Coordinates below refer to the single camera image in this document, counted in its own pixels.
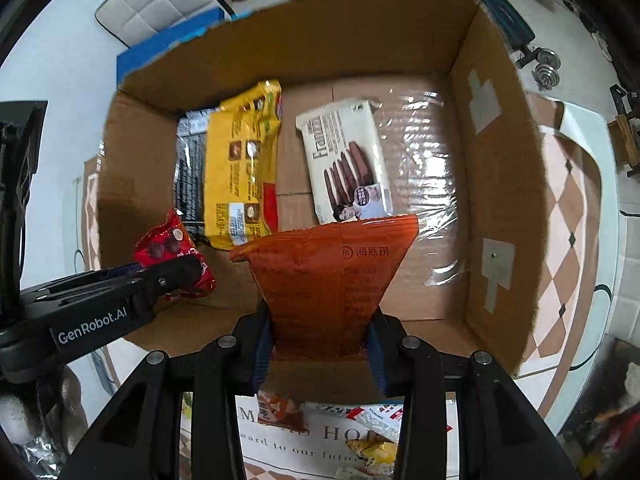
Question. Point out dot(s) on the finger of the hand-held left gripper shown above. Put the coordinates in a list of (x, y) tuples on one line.
[(172, 272)]

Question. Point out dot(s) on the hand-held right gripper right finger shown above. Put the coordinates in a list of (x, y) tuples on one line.
[(378, 357)]

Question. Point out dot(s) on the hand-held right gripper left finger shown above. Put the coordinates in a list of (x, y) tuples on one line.
[(263, 352)]

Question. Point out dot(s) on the small red snack packet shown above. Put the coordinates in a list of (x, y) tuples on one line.
[(160, 240)]

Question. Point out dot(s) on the cardboard box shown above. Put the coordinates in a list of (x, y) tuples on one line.
[(350, 50)]

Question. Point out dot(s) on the orange white snack packet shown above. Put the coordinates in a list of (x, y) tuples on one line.
[(277, 407)]

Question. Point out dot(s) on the white red label packet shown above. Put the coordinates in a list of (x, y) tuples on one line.
[(395, 420)]

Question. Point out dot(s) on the small yellow snack packet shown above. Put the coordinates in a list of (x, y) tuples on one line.
[(375, 452)]

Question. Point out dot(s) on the black snack packet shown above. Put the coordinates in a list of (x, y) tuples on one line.
[(190, 175)]

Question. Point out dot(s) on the silver foil bag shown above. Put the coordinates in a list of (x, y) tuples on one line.
[(30, 450)]

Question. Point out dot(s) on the white chocolate biscuit packet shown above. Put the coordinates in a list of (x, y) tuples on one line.
[(340, 140)]

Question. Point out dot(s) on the blue printed milk carton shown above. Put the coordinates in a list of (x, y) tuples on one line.
[(150, 52)]

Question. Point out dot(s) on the white tufted seat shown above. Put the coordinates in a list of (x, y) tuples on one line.
[(150, 0)]

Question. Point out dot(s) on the metal dumbbell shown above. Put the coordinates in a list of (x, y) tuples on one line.
[(547, 78), (544, 55)]

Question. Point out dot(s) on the wooden chair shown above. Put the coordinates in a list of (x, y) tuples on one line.
[(627, 130)]

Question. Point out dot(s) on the dark blue padded bench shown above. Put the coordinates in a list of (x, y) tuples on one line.
[(505, 15)]

